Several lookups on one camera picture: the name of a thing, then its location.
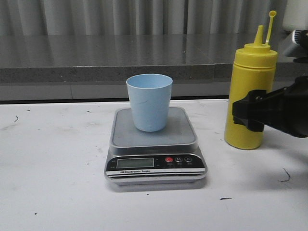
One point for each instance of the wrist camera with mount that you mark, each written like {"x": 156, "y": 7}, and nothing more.
{"x": 295, "y": 45}

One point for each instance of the yellow squeeze bottle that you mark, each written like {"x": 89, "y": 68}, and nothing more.
{"x": 254, "y": 68}

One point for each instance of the silver digital kitchen scale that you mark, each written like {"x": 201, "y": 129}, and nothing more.
{"x": 171, "y": 155}

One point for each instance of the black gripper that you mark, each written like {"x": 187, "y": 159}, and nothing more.
{"x": 286, "y": 109}

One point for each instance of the light blue plastic cup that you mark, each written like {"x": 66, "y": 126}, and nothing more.
{"x": 149, "y": 96}

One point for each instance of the grey stone counter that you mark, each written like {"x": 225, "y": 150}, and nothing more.
{"x": 96, "y": 67}

